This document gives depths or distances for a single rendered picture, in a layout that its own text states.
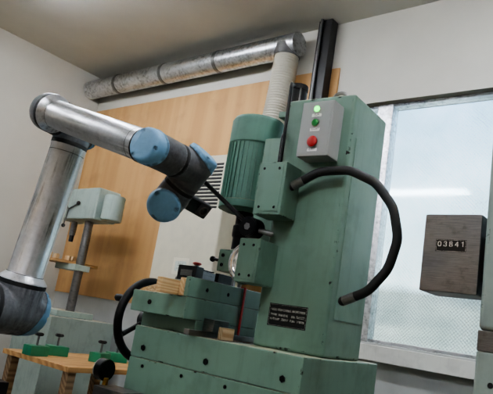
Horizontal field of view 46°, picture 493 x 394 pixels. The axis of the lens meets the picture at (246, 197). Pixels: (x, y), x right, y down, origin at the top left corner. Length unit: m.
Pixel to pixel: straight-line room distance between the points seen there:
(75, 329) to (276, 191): 2.59
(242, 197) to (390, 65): 1.80
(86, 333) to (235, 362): 2.56
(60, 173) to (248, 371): 0.86
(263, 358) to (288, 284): 0.23
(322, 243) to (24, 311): 0.92
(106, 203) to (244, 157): 2.22
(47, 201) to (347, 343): 0.99
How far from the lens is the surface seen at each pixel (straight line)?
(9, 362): 3.35
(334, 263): 1.55
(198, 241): 3.42
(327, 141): 1.58
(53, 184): 1.91
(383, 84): 3.38
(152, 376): 1.72
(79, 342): 4.01
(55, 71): 5.07
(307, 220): 1.61
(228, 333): 1.62
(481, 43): 3.25
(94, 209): 4.02
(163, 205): 1.52
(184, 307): 1.62
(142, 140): 1.42
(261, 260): 1.58
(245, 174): 1.82
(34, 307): 1.93
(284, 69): 3.62
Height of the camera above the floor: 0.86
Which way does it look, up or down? 12 degrees up
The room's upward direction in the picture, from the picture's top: 9 degrees clockwise
